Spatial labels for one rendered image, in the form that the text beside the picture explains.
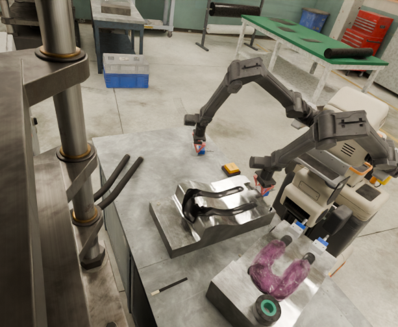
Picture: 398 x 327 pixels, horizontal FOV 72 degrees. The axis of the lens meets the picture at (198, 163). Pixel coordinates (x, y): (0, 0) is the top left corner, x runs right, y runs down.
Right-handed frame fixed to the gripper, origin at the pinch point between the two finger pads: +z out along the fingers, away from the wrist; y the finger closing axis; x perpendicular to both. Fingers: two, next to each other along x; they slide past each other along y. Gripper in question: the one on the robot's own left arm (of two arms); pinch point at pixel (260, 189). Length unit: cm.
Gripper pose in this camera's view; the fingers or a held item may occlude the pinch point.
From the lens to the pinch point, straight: 142.3
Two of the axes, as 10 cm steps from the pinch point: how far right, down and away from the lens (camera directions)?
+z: -1.6, 7.7, 6.2
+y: 3.6, 6.3, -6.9
